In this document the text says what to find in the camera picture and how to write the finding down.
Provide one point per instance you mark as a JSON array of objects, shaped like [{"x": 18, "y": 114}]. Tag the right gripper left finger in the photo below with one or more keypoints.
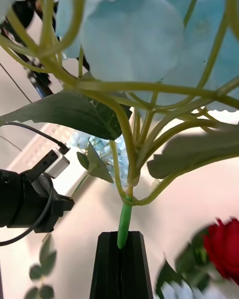
[{"x": 107, "y": 274}]

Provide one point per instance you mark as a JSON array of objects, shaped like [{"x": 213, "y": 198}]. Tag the red rose green stem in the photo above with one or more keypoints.
[{"x": 224, "y": 249}]

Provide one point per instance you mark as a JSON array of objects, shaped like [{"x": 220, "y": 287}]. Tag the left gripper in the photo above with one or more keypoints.
[{"x": 42, "y": 204}]

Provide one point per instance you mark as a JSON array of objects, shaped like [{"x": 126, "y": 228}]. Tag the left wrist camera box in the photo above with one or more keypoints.
[{"x": 59, "y": 165}]

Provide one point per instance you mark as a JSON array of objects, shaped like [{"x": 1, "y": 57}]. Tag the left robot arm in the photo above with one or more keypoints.
[{"x": 12, "y": 199}]

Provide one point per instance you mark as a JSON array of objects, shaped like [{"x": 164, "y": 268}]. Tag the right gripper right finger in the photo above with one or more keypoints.
[{"x": 135, "y": 274}]

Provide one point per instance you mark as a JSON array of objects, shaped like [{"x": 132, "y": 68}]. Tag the pale blue flower green stem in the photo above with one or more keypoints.
[
  {"x": 98, "y": 165},
  {"x": 132, "y": 42},
  {"x": 174, "y": 292}
]

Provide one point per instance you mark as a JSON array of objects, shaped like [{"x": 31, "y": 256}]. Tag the green leaf twig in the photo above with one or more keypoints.
[{"x": 47, "y": 256}]

